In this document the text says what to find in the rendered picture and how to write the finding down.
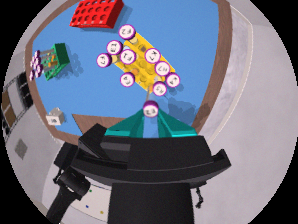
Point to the green tube rack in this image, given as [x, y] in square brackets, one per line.
[61, 57]

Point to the red rack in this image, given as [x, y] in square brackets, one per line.
[104, 19]

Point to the blue bench mat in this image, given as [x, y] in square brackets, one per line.
[184, 31]

